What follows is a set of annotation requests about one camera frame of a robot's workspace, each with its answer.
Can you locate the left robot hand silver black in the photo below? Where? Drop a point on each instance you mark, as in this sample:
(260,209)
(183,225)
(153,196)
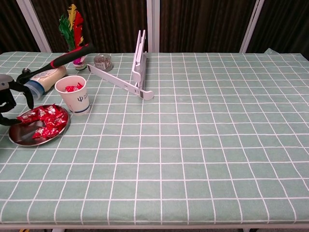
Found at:
(6,83)

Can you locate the red candies heap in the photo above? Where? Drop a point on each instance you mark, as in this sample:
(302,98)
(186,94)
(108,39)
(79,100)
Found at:
(48,116)

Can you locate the red candies handful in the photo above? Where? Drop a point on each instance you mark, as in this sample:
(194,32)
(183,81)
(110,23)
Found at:
(71,89)

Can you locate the white paper cup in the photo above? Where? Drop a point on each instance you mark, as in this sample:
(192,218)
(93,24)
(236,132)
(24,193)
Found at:
(77,101)

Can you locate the mayonnaise squeeze bottle blue cap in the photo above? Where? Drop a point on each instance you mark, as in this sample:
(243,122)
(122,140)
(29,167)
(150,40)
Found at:
(48,78)

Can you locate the round silver metal plate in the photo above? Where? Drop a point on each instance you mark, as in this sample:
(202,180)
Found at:
(24,135)

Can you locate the dark brown curtain panel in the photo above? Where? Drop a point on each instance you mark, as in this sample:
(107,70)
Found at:
(285,24)
(108,24)
(200,24)
(9,19)

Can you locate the red black claw hammer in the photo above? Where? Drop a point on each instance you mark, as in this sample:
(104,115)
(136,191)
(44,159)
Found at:
(72,56)

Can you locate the colourful feather shuttlecock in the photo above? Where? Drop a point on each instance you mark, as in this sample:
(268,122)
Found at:
(77,26)

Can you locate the clear jar of paper clips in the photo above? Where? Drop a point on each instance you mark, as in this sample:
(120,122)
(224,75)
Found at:
(103,63)

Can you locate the white folding laptop stand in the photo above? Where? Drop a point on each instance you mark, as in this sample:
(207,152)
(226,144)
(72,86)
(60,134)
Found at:
(138,60)

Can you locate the green checked tablecloth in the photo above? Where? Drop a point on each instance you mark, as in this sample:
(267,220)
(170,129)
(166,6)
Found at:
(193,145)

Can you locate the white partition frame post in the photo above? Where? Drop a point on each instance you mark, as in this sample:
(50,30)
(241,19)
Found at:
(252,24)
(31,21)
(153,24)

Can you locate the white table frame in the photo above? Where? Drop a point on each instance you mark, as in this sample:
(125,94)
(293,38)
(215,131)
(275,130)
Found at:
(154,228)

